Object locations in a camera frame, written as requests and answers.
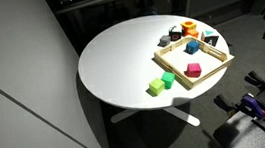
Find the pink building block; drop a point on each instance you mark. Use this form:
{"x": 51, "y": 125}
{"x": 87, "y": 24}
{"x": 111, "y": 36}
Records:
{"x": 193, "y": 70}

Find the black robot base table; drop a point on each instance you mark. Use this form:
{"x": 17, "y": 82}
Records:
{"x": 239, "y": 131}

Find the light green building block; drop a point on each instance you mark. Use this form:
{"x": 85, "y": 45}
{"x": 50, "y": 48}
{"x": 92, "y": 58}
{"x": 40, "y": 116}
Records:
{"x": 156, "y": 86}

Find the dark green building block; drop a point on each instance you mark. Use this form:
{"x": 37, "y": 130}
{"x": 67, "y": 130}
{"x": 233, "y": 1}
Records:
{"x": 168, "y": 78}

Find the grey building block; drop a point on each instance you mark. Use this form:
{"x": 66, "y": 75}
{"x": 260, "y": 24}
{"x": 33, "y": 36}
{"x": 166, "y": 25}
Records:
{"x": 165, "y": 40}

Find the blue building block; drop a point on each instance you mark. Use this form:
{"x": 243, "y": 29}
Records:
{"x": 192, "y": 47}

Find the white round table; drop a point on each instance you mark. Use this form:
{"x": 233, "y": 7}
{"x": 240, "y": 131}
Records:
{"x": 118, "y": 65}

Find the black patterned cube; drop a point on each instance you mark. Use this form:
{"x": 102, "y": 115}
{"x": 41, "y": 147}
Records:
{"x": 174, "y": 34}

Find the orange yellow cube with hole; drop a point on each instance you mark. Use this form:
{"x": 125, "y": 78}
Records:
{"x": 189, "y": 28}

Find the dark shelf unit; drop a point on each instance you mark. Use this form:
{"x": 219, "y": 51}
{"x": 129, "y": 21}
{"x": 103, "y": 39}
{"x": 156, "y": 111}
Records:
{"x": 82, "y": 20}

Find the wooden tray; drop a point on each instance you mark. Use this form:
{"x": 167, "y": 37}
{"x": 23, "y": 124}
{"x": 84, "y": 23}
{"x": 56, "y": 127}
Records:
{"x": 174, "y": 59}

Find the purple clamp near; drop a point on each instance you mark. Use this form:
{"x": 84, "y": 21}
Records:
{"x": 248, "y": 105}

